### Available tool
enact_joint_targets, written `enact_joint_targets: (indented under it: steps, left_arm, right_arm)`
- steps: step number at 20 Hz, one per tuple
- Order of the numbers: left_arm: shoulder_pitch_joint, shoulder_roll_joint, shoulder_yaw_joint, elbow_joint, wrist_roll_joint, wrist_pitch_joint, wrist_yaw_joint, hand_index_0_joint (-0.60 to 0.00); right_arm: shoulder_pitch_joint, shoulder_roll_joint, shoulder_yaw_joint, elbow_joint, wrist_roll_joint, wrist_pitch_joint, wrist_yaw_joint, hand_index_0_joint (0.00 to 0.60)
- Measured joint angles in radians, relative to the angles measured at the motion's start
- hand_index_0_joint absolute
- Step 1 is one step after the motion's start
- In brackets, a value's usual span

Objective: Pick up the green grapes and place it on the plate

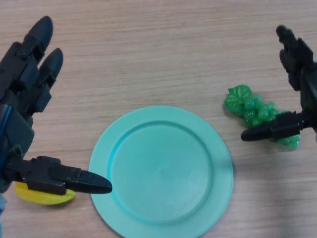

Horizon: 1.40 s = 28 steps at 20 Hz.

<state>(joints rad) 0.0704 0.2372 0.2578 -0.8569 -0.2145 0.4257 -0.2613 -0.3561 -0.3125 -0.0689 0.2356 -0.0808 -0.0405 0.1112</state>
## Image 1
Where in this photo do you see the green grape bunch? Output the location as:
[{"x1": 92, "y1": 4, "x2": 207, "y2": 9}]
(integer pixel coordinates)
[{"x1": 224, "y1": 84, "x2": 302, "y2": 151}]

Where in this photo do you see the green round plate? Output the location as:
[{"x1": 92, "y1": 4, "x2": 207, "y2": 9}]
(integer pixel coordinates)
[{"x1": 88, "y1": 106, "x2": 234, "y2": 238}]

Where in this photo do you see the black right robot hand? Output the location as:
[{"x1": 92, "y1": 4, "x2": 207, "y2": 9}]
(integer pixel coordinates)
[{"x1": 240, "y1": 24, "x2": 317, "y2": 143}]

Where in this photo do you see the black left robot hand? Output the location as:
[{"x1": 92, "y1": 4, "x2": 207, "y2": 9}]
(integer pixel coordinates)
[{"x1": 0, "y1": 15, "x2": 113, "y2": 195}]

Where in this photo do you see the yellow starfruit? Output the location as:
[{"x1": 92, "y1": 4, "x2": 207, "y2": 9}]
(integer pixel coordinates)
[{"x1": 14, "y1": 182, "x2": 76, "y2": 206}]

